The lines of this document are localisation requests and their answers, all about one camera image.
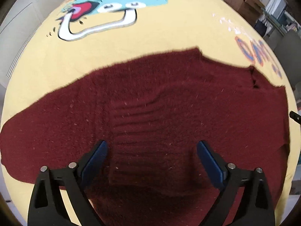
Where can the brown cardboard box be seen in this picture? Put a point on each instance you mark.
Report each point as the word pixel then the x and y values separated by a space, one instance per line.
pixel 250 10

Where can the white wardrobe doors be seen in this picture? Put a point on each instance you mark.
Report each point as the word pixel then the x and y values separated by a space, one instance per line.
pixel 18 27

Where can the yellow dinosaur print bedsheet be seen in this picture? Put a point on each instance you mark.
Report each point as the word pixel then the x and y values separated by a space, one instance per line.
pixel 82 36

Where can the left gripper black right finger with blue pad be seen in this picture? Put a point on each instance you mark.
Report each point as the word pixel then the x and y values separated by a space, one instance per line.
pixel 255 206

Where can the dark red knit sweater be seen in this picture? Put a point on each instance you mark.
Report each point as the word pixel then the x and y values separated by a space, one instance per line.
pixel 152 112

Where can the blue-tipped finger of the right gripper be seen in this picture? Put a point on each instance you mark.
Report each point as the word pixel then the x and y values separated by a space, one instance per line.
pixel 295 116

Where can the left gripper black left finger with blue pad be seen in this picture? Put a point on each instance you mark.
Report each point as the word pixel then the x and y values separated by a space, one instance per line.
pixel 46 204

